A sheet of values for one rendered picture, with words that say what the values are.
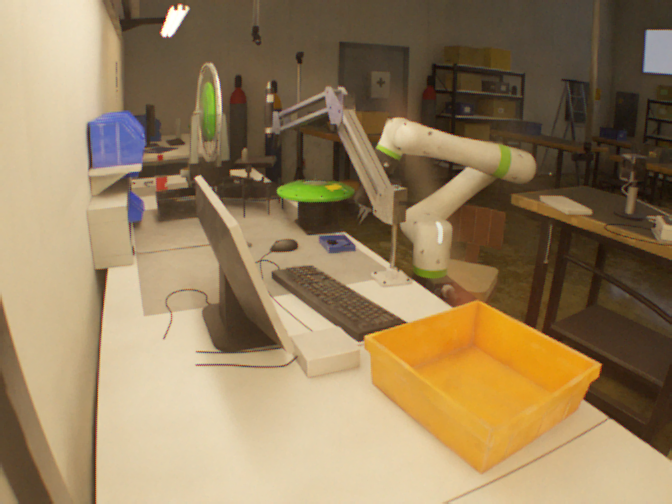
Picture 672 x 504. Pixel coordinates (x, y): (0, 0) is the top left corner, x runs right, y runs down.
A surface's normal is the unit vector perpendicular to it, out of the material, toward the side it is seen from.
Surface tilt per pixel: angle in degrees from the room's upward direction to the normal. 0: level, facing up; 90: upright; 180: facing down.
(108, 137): 92
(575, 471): 0
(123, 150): 92
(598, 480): 0
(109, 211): 90
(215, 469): 0
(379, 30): 90
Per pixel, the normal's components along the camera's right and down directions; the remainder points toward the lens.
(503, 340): -0.85, 0.07
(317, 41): 0.41, 0.29
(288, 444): 0.02, -0.95
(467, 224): -0.39, 0.29
